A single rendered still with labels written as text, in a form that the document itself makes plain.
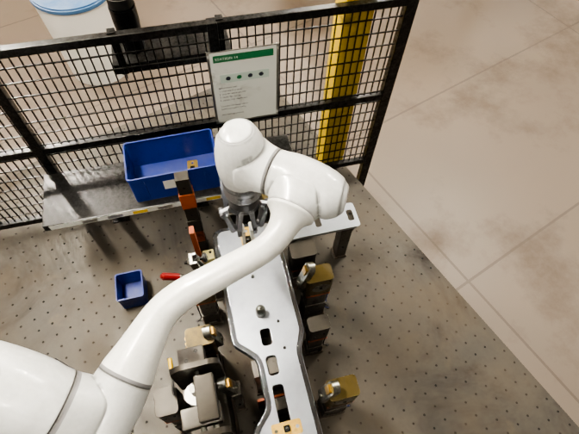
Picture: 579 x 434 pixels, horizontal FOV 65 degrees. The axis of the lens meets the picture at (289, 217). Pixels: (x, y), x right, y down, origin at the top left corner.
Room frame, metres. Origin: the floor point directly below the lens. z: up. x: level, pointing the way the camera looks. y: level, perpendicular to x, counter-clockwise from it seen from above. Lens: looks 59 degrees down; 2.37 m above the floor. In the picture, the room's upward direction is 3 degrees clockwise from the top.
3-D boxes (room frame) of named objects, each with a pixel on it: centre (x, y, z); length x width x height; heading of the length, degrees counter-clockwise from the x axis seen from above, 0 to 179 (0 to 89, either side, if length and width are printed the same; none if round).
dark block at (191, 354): (0.30, 0.24, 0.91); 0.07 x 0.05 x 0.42; 107
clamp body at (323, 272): (0.60, -0.12, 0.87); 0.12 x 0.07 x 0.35; 107
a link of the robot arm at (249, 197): (0.59, 0.11, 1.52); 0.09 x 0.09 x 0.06
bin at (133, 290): (0.62, 0.58, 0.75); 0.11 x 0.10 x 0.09; 17
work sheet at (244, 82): (1.15, 0.17, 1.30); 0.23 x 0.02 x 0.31; 107
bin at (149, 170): (0.95, 0.41, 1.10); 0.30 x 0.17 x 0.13; 108
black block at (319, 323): (0.46, -0.13, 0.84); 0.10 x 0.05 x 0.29; 107
